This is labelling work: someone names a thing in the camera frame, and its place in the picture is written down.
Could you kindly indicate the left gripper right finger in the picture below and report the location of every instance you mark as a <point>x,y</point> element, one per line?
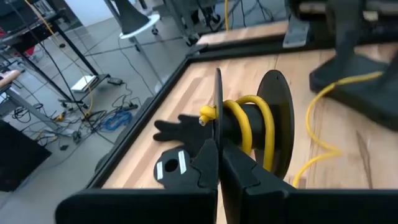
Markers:
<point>295,208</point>

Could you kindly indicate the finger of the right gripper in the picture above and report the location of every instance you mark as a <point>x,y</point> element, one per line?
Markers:
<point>393,70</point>
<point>348,56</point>

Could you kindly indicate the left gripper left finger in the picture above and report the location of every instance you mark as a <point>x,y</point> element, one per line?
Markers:
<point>155,208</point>

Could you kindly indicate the black spool with white labels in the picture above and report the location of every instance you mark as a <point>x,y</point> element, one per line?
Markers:
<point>166,180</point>

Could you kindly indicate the black soft pouch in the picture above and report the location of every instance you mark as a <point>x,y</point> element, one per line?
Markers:
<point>367,105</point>

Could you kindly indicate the plain black spool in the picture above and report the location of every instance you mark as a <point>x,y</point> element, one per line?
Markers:
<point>276,93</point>

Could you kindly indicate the grey and black work glove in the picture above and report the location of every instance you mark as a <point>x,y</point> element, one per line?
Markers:
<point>186,132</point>

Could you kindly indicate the black power strip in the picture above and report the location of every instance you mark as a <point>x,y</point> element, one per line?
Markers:
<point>130,106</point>

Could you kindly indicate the black power brick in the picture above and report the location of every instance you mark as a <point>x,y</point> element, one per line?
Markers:
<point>115,81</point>

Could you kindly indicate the black floor box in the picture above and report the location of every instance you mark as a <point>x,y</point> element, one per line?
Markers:
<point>21,155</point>

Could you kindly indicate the white flat box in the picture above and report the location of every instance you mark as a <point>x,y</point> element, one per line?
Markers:
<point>83,83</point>

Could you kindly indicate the black-legged table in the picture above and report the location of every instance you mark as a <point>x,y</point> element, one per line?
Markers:
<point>74,48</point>

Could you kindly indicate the wood-edged grey-leg desk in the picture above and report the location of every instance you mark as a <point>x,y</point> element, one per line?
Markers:
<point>9,77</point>

